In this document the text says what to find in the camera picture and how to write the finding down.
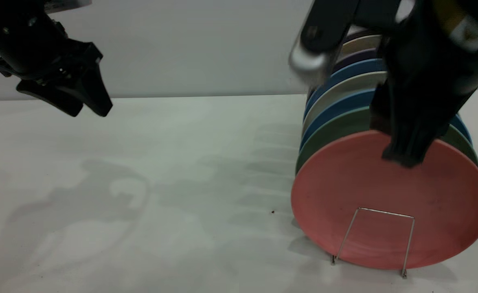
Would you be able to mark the dark blue round plate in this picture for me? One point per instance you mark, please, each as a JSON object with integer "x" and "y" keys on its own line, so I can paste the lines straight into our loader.
{"x": 336, "y": 106}

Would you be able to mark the cream round plate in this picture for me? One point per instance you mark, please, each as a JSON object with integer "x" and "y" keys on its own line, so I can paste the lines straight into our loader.
{"x": 361, "y": 44}

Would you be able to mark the pink round plate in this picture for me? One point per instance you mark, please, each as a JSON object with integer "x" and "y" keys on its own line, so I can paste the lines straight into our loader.
{"x": 385, "y": 211}

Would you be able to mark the green round plate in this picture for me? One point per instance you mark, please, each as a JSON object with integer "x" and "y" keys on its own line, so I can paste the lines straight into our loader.
{"x": 336, "y": 126}

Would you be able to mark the light blue round plate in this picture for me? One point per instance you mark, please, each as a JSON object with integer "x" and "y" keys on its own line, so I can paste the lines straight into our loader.
{"x": 353, "y": 69}

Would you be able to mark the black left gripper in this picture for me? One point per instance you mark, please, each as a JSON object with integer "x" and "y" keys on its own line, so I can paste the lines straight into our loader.
{"x": 39, "y": 53}

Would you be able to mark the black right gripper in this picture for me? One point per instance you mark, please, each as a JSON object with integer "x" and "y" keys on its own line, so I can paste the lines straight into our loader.
{"x": 426, "y": 61}

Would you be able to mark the beige grey round plate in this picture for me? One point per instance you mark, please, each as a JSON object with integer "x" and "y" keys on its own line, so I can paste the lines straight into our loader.
{"x": 336, "y": 90}

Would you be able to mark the dark plum round plate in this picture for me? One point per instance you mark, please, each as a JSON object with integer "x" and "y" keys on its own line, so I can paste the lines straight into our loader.
{"x": 363, "y": 36}

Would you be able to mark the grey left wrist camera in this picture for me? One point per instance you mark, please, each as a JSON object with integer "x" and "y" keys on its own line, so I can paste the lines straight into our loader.
{"x": 66, "y": 3}

